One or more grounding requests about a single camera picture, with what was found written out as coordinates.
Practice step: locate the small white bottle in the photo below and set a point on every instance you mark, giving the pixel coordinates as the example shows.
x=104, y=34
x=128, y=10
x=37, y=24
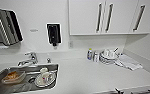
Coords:
x=95, y=57

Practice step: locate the black soap dispenser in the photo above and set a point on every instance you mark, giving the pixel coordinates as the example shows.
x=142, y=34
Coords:
x=53, y=34

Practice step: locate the chrome sink knob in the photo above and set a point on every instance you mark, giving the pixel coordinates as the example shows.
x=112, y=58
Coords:
x=48, y=60

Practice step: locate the white cup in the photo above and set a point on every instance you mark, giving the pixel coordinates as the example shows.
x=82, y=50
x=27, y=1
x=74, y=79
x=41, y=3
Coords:
x=46, y=78

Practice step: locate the chrome faucet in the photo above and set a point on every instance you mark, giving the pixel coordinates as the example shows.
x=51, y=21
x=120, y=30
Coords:
x=28, y=59

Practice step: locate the stainless steel sink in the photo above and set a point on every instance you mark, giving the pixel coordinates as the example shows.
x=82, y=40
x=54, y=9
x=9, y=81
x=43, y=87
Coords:
x=21, y=88

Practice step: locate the orange bowl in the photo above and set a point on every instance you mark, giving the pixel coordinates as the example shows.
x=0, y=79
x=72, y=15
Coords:
x=13, y=76

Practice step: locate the paper towel dispenser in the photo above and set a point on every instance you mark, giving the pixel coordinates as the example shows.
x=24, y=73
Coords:
x=4, y=26

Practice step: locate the white three-drawer unit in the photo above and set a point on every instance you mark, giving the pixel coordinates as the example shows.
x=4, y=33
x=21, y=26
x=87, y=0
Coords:
x=141, y=91

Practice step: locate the white wall outlet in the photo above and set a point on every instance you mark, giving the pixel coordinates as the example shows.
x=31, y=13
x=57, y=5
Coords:
x=70, y=44

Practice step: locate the white three-door wall cabinet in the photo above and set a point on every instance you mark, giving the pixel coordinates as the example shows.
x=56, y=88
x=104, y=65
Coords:
x=114, y=16

